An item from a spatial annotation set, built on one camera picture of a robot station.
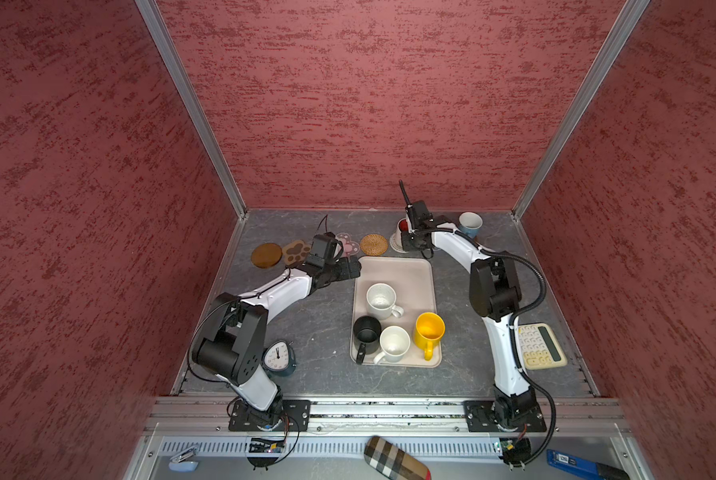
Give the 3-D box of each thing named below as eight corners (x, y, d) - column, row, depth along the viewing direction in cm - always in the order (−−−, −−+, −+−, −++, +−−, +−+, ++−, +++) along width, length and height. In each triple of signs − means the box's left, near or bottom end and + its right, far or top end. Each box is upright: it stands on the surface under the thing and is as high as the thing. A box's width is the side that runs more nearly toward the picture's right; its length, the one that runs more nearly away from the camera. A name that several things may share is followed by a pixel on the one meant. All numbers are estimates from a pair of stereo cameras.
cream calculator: (526, 369, 84) (530, 366, 82) (512, 326, 92) (515, 323, 90) (565, 369, 84) (570, 366, 82) (547, 326, 92) (551, 323, 90)
